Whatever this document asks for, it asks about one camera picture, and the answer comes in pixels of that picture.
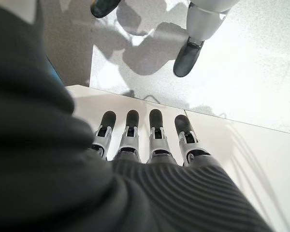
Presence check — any black left robot foot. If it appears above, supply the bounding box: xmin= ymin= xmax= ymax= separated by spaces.
xmin=173 ymin=38 xmax=205 ymax=78

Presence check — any black robot foot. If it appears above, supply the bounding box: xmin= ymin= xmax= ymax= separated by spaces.
xmin=173 ymin=38 xmax=205 ymax=78
xmin=90 ymin=0 xmax=122 ymax=19

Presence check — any built-in dishwasher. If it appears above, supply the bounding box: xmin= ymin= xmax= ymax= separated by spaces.
xmin=40 ymin=0 xmax=95 ymax=88

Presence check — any black right robot foot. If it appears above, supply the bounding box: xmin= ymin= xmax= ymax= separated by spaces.
xmin=90 ymin=0 xmax=122 ymax=19

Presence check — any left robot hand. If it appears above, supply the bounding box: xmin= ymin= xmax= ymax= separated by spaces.
xmin=0 ymin=0 xmax=274 ymax=232

